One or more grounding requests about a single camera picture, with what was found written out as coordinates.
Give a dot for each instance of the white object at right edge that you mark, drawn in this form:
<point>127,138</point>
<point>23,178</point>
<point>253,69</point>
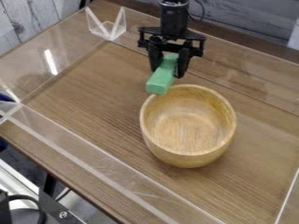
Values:
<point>294,38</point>

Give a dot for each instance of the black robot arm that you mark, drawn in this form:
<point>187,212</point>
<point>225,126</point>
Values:
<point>174,1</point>

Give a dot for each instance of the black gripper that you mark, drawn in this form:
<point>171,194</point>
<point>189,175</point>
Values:
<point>171,37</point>

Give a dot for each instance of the brown wooden bowl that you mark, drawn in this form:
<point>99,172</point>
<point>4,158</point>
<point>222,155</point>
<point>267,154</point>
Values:
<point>189,125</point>

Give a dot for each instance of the blue object at left edge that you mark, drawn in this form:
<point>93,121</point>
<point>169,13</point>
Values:
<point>6,98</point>

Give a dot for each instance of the green rectangular block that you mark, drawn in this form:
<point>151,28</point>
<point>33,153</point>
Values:
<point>162,78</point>

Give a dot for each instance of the clear acrylic enclosure wall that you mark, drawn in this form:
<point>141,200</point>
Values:
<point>78,83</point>

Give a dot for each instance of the black metal bracket with screw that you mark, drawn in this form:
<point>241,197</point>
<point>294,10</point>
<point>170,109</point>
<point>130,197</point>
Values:
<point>58,213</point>

